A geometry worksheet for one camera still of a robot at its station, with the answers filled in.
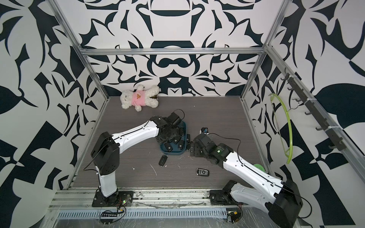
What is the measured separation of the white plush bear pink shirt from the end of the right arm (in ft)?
1.86

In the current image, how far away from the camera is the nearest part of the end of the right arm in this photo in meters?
0.54

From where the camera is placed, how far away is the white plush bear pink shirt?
1094mm
